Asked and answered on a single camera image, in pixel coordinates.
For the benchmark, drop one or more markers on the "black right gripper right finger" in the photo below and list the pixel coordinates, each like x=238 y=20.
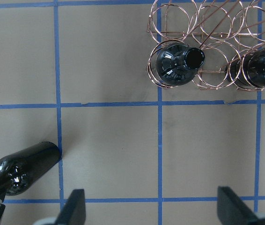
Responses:
x=231 y=210

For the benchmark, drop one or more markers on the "dark wine bottle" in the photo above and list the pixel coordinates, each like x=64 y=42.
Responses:
x=177 y=63
x=20 y=170
x=249 y=71

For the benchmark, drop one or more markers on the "copper wire bottle basket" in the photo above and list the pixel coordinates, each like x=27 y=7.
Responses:
x=223 y=29

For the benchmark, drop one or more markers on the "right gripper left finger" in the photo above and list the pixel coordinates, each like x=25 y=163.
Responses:
x=74 y=211

